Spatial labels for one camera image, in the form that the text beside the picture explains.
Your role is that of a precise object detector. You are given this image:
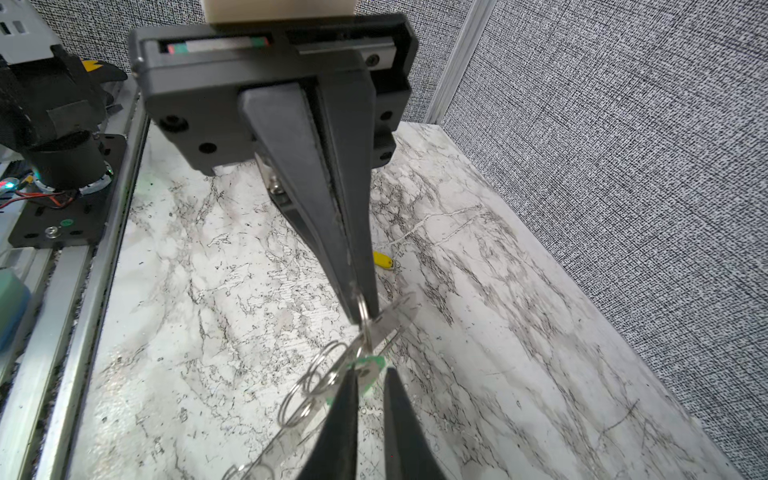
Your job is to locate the yellow key tag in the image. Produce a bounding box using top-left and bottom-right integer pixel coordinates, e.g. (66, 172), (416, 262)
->
(373, 251), (394, 270)

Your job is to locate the teal green sponge block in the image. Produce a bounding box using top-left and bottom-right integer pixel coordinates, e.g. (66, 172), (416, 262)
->
(0, 269), (30, 349)

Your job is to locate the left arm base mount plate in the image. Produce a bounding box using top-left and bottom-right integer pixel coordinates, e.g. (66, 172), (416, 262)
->
(7, 135), (127, 249)

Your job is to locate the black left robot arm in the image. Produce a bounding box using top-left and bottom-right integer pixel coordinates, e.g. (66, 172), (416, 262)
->
(1, 1), (418, 325)

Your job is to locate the aluminium front rail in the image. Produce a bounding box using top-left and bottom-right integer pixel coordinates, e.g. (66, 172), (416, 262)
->
(1, 79), (148, 479)

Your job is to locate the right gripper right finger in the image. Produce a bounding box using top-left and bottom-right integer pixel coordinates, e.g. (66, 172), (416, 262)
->
(383, 368), (446, 480)

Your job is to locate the green key tag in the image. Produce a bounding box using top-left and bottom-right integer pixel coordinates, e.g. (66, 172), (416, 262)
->
(352, 356), (386, 395)

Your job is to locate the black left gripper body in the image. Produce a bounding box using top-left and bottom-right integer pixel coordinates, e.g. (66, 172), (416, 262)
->
(128, 13), (419, 175)

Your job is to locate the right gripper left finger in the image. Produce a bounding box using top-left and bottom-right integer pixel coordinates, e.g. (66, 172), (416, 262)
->
(297, 371), (359, 480)

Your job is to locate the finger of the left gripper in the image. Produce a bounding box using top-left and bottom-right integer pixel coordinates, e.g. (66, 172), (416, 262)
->
(238, 83), (360, 325)
(317, 69), (379, 318)

